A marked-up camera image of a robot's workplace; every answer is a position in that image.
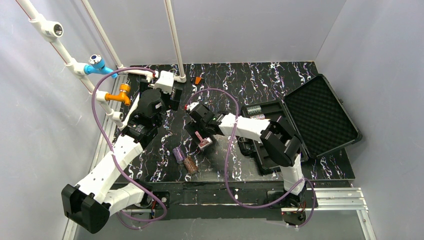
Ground red playing card deck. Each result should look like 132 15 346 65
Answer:
195 131 213 151

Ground purple poker chip stack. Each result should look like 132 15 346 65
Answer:
172 146 186 164

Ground orange black poker chip stack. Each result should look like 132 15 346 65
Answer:
183 156 199 175

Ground black poker set case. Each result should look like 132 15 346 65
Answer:
240 74 363 162

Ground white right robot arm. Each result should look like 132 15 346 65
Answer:
185 102 306 198

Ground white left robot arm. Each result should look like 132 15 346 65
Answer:
61 86 183 234

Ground small orange black clip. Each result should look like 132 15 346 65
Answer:
190 76 205 86

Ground orange plastic faucet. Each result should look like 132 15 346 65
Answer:
104 83 131 106

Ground blue plastic faucet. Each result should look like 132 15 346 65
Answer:
83 54 113 75

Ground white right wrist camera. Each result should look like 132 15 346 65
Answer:
185 102 199 113

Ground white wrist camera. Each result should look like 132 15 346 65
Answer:
185 102 199 113
153 70 174 94

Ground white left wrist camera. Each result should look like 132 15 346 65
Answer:
153 70 174 94

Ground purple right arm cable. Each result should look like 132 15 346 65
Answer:
185 87 317 228

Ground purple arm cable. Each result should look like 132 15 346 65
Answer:
91 67 169 231
185 87 317 228

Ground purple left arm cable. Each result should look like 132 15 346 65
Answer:
91 67 169 231

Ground white pvc pipe frame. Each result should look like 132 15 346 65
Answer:
17 0 187 130

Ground aluminium rail frame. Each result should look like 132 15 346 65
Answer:
62 74 378 240

